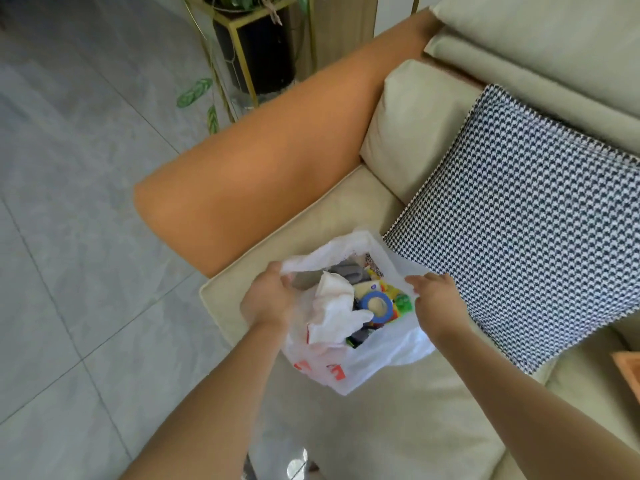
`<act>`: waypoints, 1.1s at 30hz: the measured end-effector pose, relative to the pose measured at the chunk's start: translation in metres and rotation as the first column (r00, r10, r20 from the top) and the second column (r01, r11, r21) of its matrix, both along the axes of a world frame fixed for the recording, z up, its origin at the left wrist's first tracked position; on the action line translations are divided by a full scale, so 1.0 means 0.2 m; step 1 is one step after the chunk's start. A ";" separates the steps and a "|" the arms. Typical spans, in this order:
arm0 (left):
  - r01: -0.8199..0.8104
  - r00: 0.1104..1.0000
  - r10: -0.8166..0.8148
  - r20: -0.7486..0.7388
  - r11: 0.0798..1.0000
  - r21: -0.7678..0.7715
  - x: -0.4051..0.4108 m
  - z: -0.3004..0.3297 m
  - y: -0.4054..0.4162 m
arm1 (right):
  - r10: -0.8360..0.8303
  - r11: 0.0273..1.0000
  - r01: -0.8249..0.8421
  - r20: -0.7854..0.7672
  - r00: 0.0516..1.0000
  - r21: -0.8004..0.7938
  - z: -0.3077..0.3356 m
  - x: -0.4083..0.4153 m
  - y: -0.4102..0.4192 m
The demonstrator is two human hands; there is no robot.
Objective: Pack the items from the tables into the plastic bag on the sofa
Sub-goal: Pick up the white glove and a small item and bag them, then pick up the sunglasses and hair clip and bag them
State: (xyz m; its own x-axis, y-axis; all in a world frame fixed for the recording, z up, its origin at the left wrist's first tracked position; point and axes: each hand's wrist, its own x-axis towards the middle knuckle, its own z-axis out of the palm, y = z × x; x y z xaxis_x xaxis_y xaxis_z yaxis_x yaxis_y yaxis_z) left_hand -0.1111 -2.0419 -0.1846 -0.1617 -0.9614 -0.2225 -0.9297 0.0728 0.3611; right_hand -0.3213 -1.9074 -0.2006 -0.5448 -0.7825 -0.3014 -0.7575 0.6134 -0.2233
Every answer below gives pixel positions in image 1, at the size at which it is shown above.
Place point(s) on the black white houndstooth pillow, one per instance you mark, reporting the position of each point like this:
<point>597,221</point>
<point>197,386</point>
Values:
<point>530,224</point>

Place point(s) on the orange wooden box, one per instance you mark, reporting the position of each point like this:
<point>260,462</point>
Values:
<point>629,374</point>

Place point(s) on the person's right fingers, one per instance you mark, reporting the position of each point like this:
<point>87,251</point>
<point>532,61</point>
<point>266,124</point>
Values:
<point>427,282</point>

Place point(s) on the yellow green packet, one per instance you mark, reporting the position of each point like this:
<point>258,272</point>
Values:
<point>401,303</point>

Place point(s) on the person's left forearm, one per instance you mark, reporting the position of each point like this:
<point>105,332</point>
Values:
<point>215,409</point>

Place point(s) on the blue tape roll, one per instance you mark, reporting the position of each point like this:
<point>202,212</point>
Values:
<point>367,299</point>

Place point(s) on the black plant pot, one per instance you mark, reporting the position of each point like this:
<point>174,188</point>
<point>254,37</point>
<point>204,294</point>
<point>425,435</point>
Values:
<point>260,54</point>

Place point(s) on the grey cloth item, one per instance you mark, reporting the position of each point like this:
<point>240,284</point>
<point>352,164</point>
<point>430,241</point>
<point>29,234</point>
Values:
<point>347,271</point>

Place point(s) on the beige sofa back cushion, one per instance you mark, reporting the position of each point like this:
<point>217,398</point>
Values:
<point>550,34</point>
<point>505,69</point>

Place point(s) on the beige sofa with orange armrest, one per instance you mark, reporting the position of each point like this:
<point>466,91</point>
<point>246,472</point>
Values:
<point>270,159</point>

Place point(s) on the light wooden cabinet panel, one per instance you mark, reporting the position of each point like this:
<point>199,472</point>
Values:
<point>342,24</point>

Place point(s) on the person's right hand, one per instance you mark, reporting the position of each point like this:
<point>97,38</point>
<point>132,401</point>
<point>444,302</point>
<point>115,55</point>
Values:
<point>442,307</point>

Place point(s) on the white plastic bag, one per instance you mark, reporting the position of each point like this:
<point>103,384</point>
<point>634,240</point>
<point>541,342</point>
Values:
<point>380,354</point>

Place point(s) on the gold metal plant stand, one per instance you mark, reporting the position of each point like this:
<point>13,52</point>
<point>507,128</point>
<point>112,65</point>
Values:
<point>245,18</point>

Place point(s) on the person's left fingers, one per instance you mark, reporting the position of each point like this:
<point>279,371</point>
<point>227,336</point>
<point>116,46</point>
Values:
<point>280,274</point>

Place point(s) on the person's right forearm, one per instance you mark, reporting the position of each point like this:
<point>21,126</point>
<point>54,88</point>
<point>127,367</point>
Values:
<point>520,409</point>

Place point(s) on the crumpled white tissue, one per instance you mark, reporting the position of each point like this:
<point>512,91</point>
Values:
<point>335,304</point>

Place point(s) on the person's left hand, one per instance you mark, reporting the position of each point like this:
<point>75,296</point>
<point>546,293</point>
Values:
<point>267,304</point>

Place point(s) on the green leafy plant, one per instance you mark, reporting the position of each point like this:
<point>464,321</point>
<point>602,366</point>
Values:
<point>195,92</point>

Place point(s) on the plain beige cushion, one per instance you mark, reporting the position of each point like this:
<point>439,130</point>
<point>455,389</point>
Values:
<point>415,124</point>

